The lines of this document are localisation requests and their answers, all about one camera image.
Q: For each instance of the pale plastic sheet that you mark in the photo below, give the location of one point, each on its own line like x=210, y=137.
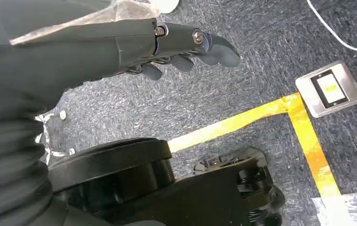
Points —
x=347, y=210

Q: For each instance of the white shoe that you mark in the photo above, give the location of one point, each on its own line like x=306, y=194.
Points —
x=164, y=4

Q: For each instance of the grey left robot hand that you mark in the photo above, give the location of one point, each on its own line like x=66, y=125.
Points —
x=72, y=62

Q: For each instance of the steel floor socket plate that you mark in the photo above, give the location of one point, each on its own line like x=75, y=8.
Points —
x=306, y=90

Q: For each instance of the chrome chair base with casters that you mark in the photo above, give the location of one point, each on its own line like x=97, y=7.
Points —
x=62, y=115

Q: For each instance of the yellow floor tape strip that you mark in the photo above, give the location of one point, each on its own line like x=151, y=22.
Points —
x=234, y=121
x=312, y=149

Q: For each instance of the ribbed grey left robot arm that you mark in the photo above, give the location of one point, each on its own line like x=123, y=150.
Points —
x=10, y=168

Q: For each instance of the clear crinkled plastic film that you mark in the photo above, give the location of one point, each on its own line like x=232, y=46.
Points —
x=119, y=12

